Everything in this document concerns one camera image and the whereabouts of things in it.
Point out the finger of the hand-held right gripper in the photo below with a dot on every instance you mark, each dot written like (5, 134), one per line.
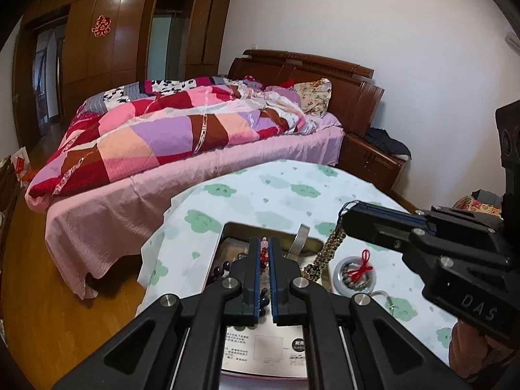
(463, 221)
(378, 231)

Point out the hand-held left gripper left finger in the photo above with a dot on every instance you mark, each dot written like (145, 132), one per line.
(256, 280)

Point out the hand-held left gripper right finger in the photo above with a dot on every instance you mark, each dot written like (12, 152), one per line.
(275, 280)

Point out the red knot pendant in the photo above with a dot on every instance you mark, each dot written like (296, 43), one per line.
(265, 258)

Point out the pink tin box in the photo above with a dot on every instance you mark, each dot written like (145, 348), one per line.
(260, 229)

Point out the person's right hand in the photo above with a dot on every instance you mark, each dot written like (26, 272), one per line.
(465, 349)

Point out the colourful patterned cushion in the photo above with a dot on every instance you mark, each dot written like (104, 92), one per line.
(481, 206)

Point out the round tin with beads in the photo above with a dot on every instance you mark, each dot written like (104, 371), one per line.
(336, 277)

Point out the wooden nightstand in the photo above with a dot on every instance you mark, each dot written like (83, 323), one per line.
(373, 166)

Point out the white printed booklet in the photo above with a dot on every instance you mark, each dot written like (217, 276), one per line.
(264, 345)

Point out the cloud print tablecloth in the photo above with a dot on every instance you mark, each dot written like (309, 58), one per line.
(252, 199)

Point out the dark clothes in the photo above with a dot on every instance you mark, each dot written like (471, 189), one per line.
(388, 142)

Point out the wooden headboard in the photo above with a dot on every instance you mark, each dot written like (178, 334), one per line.
(345, 89)

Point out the floral pillow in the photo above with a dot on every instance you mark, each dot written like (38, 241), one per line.
(313, 95)

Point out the bed with pink sheet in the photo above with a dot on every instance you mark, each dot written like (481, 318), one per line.
(122, 211)

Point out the lilac pillow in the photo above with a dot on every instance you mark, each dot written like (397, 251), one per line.
(286, 96)

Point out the patchwork quilt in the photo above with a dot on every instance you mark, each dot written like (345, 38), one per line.
(162, 134)

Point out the white air conditioner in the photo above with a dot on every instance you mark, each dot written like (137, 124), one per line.
(512, 42)

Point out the frosted glass door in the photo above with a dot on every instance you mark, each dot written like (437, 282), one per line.
(166, 48)

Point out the wooden wardrobe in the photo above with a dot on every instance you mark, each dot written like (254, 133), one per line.
(122, 61)

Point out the cluttered wooden tv stand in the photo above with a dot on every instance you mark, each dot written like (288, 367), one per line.
(8, 195)

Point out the red and white bag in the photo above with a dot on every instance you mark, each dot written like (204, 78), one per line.
(21, 162)

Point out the red paper decoration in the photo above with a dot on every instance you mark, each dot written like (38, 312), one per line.
(101, 27)

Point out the wooden door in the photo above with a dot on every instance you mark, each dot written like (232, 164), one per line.
(22, 89)

